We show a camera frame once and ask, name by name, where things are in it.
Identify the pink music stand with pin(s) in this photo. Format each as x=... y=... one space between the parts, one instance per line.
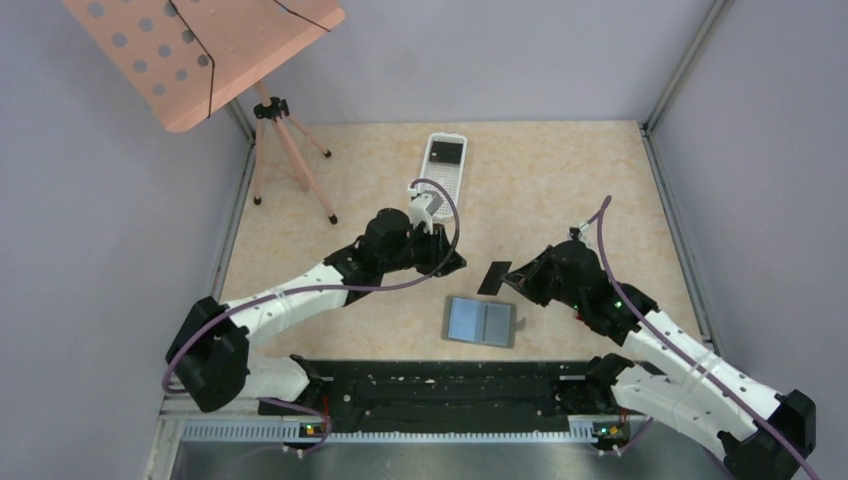
x=188 y=59

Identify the white perforated plastic tray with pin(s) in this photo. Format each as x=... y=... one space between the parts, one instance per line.
x=449 y=177

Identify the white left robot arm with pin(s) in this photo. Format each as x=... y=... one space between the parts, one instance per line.
x=214 y=357

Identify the grey card holder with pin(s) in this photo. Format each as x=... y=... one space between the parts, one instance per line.
x=478 y=322

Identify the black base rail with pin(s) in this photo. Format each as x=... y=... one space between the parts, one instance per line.
x=458 y=397

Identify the black card in tray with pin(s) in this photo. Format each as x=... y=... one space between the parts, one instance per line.
x=446 y=152

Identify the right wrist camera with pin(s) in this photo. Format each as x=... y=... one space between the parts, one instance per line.
x=579 y=232

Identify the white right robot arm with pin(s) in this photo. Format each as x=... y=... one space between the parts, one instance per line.
x=754 y=430

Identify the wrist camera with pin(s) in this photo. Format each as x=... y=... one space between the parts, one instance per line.
x=422 y=207
x=579 y=232

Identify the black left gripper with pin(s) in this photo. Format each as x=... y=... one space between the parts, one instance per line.
x=442 y=257

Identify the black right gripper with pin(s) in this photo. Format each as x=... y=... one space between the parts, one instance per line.
x=526 y=278

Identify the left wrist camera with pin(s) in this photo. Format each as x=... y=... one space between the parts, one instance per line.
x=422 y=207

